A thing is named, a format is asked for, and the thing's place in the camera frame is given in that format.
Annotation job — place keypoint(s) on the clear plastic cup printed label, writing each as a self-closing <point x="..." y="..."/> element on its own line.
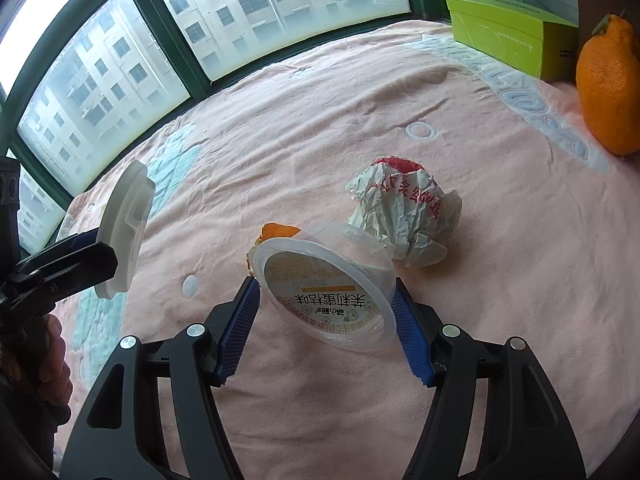
<point x="325" y="305"/>

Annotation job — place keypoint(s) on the crumpled white paper wrapper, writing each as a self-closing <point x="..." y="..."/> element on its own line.
<point x="405" y="210"/>

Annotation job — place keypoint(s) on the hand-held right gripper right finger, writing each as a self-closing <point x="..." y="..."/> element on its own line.
<point x="410" y="337"/>

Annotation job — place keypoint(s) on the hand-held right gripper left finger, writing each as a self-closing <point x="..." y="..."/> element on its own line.
<point x="240" y="331"/>

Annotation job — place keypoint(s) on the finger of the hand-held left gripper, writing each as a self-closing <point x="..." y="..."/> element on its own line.
<point x="75" y="241"/>
<point x="85" y="265"/>

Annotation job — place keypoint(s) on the person's left hand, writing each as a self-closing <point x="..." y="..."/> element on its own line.
<point x="55" y="360"/>

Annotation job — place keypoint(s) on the white plastic lid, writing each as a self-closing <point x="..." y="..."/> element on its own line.
<point x="125" y="225"/>

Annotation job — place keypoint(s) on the pink printed blanket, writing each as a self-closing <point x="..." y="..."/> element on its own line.
<point x="310" y="160"/>

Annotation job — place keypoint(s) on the orange peel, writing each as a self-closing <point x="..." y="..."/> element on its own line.
<point x="277" y="231"/>

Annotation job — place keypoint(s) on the green cardboard box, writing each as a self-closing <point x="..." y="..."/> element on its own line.
<point x="505" y="35"/>

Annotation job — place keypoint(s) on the person's left forearm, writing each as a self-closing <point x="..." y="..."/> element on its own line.
<point x="25" y="425"/>

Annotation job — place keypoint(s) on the orange citrus fruit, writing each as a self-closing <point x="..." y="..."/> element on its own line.
<point x="610" y="95"/>

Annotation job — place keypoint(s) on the green window frame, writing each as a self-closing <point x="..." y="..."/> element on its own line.
<point x="165" y="25"/>

